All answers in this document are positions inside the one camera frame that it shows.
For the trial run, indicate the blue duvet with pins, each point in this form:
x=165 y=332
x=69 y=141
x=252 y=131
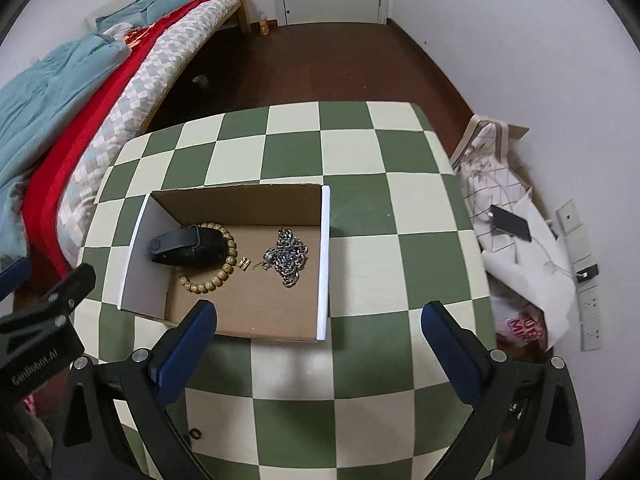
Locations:
x=40 y=95

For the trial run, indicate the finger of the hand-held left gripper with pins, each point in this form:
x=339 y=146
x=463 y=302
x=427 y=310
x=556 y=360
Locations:
x=12 y=277
x=55 y=300

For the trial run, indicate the bed with red sheet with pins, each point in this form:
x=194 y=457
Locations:
x=75 y=145

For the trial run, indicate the black phone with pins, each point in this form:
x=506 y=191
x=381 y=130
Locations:
x=511 y=222

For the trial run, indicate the white wall switch plate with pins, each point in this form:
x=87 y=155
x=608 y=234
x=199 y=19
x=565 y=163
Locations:
x=579 y=246
x=569 y=216

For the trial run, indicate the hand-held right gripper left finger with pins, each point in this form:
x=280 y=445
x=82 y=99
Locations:
x=186 y=355

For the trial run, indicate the small gold charm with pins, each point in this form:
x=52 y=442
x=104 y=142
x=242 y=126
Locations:
x=244 y=264

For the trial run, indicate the white wall socket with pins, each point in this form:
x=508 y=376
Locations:
x=589 y=304
x=591 y=335

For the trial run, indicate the white paper bag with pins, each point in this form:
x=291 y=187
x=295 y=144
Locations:
x=530 y=280

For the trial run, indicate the green checkered tablecloth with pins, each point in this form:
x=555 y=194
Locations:
x=380 y=210

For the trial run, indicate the white quilted bag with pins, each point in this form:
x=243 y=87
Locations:
x=480 y=180

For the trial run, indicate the black charger plug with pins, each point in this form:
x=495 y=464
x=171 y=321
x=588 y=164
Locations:
x=586 y=273

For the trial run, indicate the grey checkered quilt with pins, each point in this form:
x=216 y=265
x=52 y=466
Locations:
x=140 y=90

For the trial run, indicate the orange drink bottle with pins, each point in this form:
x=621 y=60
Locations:
x=264 y=24

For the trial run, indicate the white cardboard box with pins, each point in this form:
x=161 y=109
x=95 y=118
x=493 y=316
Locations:
x=240 y=307

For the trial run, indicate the small white floor object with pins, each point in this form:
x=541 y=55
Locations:
x=200 y=80

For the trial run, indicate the red and white snack packet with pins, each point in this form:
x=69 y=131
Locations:
x=520 y=327

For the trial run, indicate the black smart band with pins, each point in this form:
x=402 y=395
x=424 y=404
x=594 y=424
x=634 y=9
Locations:
x=175 y=252

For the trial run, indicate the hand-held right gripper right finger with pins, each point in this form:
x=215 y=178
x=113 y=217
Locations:
x=450 y=355

